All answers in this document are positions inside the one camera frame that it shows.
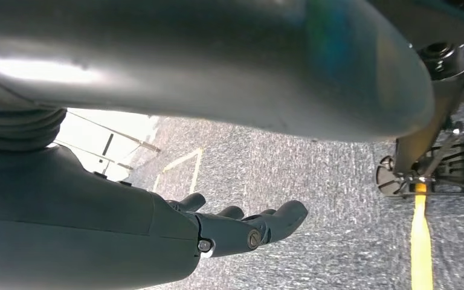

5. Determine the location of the stainless steel workbench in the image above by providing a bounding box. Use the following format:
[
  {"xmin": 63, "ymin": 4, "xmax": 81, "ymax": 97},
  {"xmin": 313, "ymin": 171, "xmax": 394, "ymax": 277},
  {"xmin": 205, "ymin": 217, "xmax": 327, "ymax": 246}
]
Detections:
[{"xmin": 54, "ymin": 108, "xmax": 163, "ymax": 183}]

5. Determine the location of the black robot ankle and foot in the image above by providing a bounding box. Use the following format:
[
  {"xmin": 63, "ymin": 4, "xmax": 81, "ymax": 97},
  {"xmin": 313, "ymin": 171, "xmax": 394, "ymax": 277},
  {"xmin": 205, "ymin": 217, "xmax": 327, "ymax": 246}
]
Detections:
[{"xmin": 370, "ymin": 0, "xmax": 464, "ymax": 199}]

